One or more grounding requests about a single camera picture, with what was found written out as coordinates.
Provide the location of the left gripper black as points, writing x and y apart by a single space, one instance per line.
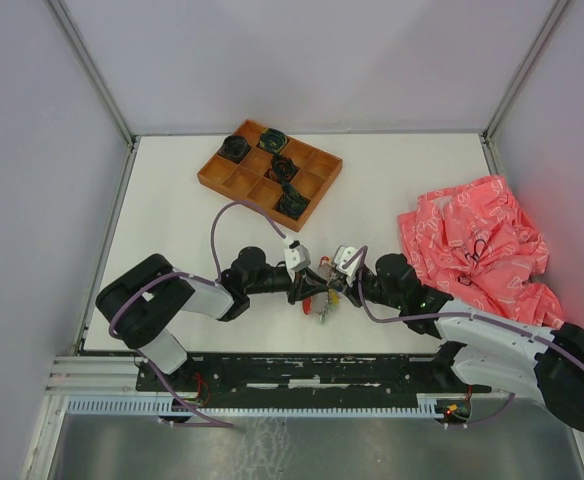
305 283

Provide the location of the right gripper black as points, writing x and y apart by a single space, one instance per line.
342 284

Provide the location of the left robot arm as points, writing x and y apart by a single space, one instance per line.
141 303

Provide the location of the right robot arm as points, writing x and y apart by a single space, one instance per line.
544 364

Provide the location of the green leaf rolled cloth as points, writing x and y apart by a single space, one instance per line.
292 203

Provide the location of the pink patterned cloth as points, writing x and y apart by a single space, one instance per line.
475 242

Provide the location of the wooden compartment tray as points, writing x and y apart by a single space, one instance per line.
248 181

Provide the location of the orange flower rolled cloth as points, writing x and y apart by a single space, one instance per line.
282 169

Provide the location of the dark green rolled cloth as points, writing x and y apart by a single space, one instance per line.
272 141

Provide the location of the dark floral rolled cloth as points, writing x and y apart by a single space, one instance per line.
234 148

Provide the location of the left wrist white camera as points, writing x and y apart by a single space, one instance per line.
296 255

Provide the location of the wrist white camera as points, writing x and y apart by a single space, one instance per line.
296 255
347 260

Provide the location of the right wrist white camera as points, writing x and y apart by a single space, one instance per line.
347 260

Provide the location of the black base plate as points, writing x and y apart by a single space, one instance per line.
316 380

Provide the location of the grey cable duct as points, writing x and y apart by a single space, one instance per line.
165 406

